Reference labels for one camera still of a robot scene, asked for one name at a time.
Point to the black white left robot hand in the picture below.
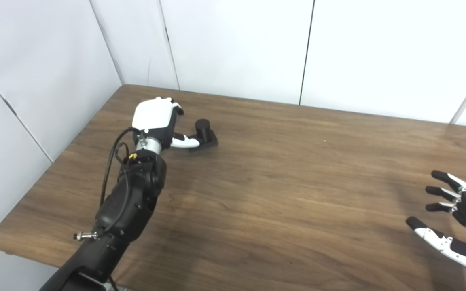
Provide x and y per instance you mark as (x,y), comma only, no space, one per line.
(152,113)

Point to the black peg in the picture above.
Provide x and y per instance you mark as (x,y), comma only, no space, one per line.
(203,127)

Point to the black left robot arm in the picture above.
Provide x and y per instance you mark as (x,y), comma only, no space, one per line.
(132,202)

